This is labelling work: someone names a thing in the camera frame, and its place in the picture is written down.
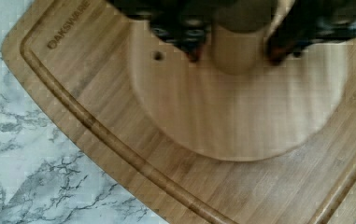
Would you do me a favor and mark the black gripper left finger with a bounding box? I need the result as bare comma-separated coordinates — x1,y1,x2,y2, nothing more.
107,0,210,63

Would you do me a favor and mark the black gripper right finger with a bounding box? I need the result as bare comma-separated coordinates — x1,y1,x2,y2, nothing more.
265,0,356,65

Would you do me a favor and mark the round wooden lid with knob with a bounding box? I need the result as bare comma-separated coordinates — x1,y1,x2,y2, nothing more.
129,0,348,161

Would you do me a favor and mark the bamboo cutting board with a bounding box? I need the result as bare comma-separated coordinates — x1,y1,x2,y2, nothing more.
2,0,356,224

